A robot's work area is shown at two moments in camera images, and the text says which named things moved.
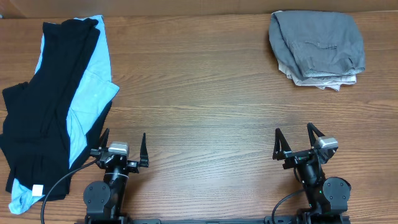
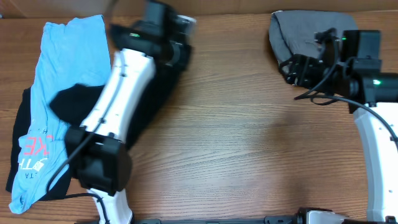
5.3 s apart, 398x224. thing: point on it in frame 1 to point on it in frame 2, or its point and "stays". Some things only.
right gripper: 282,151 to 296,64
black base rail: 272,219 stays
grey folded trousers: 317,43 stays
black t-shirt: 35,142 to 75,104
